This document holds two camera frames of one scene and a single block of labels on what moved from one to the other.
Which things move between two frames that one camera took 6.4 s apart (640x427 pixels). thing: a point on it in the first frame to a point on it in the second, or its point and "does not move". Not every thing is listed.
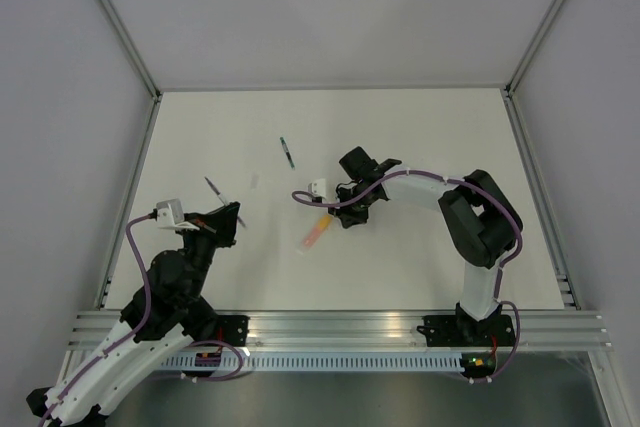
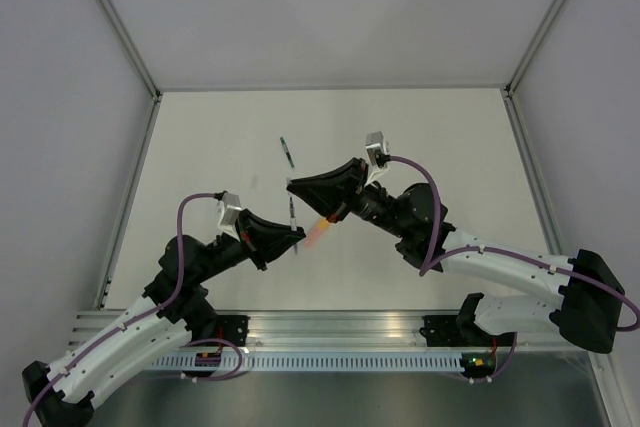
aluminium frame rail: [366, 332] does not move
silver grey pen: [223, 199] to [292, 214]
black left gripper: [219, 224] to [264, 239]
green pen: [287, 153] does not move
